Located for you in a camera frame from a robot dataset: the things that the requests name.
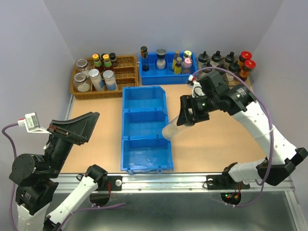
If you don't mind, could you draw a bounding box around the yellow-cap green-label sauce bottle left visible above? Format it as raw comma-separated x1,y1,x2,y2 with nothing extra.
92,53,103,73

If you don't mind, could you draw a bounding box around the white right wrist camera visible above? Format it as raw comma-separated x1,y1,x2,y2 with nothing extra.
187,75,205,98

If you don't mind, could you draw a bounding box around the black-cap dispenser bottle back right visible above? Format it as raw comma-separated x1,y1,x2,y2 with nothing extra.
224,51,235,66

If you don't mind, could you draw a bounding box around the brown wicker basket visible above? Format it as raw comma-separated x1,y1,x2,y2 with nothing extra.
70,55,138,100

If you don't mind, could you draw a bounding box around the aluminium table edge rail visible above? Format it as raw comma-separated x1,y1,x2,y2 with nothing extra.
55,173,295,194

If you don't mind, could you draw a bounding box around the yellow-label bottle back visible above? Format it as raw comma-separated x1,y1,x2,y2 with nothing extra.
172,50,180,71

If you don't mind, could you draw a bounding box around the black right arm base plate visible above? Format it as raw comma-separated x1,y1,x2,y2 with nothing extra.
203,174,250,190

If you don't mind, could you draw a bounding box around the pink-lid jar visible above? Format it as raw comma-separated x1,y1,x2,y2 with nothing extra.
181,58,192,74

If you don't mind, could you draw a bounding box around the red-lid sauce jar front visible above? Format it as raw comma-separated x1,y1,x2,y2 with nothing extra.
239,60,256,81

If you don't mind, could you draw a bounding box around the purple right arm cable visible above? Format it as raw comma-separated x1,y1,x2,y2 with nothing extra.
191,66,276,209

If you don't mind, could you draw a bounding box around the tall silver-lid salt jar right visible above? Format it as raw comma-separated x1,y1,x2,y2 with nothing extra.
103,70,118,90

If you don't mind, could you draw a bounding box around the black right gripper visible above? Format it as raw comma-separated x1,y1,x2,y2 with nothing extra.
177,93,219,126

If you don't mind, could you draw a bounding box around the blue plastic tray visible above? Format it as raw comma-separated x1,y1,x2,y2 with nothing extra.
139,52,190,85

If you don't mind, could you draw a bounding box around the tall black-cap grinder bottle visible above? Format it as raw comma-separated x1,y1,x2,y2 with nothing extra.
141,46,149,71

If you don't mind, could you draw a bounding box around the round glass jar in basket back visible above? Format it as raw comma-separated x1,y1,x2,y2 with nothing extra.
75,59,93,77

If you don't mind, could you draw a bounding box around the yellow-cap green-label sauce bottle right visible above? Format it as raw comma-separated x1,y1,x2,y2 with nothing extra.
102,54,114,71

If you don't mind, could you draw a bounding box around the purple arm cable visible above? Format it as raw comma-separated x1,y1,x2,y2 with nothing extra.
1,121,25,231
191,66,276,209

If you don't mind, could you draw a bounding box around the blue three-compartment plastic bin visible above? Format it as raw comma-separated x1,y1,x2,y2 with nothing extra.
120,86,174,175

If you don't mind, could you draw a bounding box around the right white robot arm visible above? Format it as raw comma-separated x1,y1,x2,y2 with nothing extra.
176,71,308,188

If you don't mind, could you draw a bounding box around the tall silver-lid salt jar left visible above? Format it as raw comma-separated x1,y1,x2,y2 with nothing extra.
89,69,105,91

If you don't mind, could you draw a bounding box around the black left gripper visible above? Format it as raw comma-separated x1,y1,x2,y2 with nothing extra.
49,108,103,174

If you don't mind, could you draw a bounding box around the red-lid sauce jar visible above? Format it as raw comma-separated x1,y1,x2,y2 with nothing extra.
239,60,256,81
238,51,252,67

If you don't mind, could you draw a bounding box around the round glass jar in basket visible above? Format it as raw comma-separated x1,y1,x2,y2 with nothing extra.
73,73,90,92
75,59,93,77

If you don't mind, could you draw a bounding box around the black-cap dispenser bottle front right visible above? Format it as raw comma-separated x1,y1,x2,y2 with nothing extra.
226,61,240,82

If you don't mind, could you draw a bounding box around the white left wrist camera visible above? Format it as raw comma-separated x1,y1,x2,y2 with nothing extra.
17,112,49,134

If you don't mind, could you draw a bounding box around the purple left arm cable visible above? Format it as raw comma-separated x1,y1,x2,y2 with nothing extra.
1,121,25,231

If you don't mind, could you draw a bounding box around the green-lid jar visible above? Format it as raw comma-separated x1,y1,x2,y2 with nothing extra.
183,50,192,59

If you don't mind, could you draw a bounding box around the silver-top salt shaker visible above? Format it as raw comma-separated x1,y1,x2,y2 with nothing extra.
156,49,167,70

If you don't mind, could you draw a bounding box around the tall silver-lid glass jar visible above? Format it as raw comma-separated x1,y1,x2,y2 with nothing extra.
162,116,193,141

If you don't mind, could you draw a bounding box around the clear acrylic bottle rack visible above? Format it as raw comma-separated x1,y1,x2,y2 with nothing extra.
193,67,252,89

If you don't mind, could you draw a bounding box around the round glass jar in basket front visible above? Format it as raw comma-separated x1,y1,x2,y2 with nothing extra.
73,73,90,92

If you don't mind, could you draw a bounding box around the red-lid sauce jar back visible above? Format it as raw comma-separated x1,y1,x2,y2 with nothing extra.
238,51,252,67

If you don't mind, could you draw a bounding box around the black-cap dispenser bottle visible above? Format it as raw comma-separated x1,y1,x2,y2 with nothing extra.
211,51,222,67
197,51,209,68
216,64,226,73
224,51,235,66
226,61,240,82
199,61,212,77

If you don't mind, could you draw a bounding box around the yellow-cap green-label sauce bottle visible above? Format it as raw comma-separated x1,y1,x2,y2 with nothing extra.
92,53,103,73
102,54,114,71

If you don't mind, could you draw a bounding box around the black-cap dispenser bottle back left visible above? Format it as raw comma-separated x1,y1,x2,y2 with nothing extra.
197,51,209,68

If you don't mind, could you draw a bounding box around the tall silver-lid salt jar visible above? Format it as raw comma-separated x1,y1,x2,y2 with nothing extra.
103,70,118,90
89,69,105,91

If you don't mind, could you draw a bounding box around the black-cap dispenser bottle front middle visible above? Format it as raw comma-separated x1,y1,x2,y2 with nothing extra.
216,64,226,73

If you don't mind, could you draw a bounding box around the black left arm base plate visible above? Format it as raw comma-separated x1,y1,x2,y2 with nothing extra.
96,175,123,192

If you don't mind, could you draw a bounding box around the black-cap dispenser bottle front left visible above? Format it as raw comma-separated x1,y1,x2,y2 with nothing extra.
199,61,212,77

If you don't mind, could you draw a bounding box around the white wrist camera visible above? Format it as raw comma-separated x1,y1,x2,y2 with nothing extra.
17,112,49,134
187,75,205,98

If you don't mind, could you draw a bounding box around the black-cap dispenser bottle back middle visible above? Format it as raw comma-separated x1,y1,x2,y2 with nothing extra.
211,51,222,67

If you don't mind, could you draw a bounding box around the dark-cap brown sauce bottle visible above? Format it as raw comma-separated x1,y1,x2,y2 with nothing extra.
109,52,118,67

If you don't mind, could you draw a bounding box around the yellow-label bottle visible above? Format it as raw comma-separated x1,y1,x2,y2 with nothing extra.
174,57,182,75
172,50,180,71

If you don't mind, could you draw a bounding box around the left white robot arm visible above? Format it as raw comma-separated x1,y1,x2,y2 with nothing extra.
9,112,107,231

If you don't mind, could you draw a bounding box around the yellow-label bottle front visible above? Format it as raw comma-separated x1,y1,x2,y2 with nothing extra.
174,57,182,75

